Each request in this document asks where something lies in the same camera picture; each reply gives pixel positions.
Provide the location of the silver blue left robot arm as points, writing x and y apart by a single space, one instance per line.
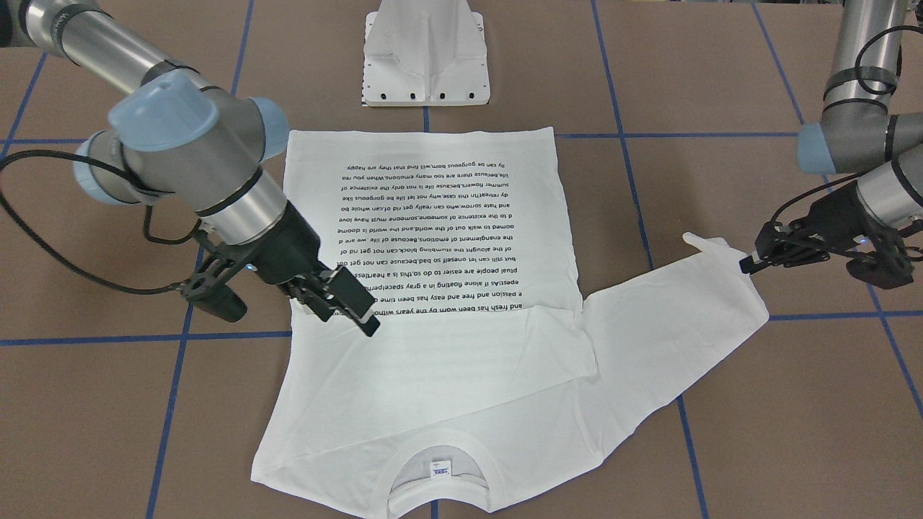
877 154

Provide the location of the white long-sleeve printed shirt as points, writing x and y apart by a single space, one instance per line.
491 378

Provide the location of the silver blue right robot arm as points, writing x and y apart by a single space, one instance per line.
177 133

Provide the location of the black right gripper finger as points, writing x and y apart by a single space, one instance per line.
342 292

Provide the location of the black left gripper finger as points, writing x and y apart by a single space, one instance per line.
754 263

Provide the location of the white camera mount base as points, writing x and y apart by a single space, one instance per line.
425 53

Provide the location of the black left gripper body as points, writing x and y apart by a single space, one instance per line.
831 218

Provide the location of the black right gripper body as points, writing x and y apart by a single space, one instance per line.
290 249

